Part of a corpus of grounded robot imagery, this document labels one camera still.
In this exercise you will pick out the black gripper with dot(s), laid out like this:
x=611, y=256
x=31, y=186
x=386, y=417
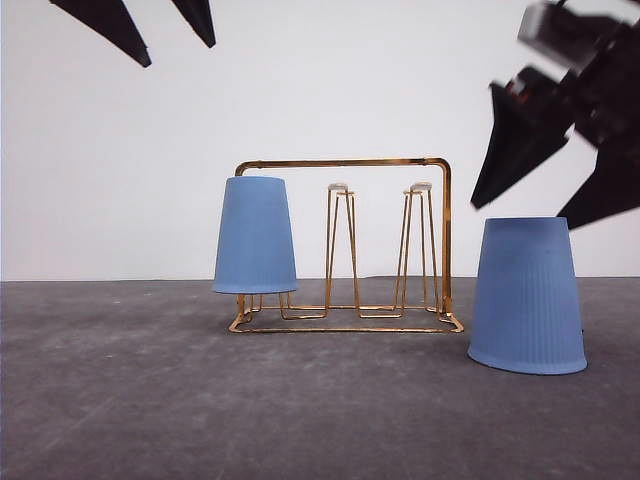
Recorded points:
x=597, y=43

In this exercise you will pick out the blue ribbed cup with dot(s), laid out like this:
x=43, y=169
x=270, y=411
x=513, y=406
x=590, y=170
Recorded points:
x=527, y=315

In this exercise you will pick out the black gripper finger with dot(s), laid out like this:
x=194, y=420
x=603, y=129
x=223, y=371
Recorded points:
x=197, y=14
x=112, y=20

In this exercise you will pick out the gold wire cup rack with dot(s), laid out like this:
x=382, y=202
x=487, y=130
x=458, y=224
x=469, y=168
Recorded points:
x=416, y=306

